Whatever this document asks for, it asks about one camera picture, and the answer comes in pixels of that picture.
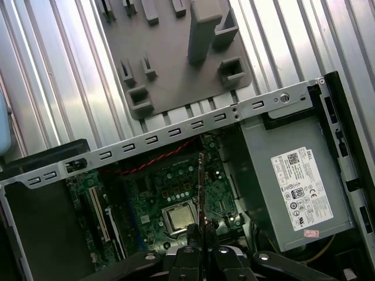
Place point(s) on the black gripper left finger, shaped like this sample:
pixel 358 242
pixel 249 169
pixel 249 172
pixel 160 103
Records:
pixel 184 263

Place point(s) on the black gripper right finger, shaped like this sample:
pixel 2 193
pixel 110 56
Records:
pixel 219 266

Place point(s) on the blue RAM stick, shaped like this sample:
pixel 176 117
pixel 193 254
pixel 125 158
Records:
pixel 201 190

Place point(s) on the silver CPU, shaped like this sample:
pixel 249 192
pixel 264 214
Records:
pixel 180 218

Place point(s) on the green motherboard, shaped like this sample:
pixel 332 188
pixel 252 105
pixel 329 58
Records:
pixel 181 175

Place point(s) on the white expansion slot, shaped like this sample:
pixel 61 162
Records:
pixel 98 213

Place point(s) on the grey power supply unit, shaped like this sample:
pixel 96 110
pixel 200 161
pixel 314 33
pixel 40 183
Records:
pixel 263 164

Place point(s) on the black PC case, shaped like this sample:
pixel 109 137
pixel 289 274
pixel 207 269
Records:
pixel 187 130

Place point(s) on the grey parts rack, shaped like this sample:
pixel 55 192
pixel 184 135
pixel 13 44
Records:
pixel 175 87

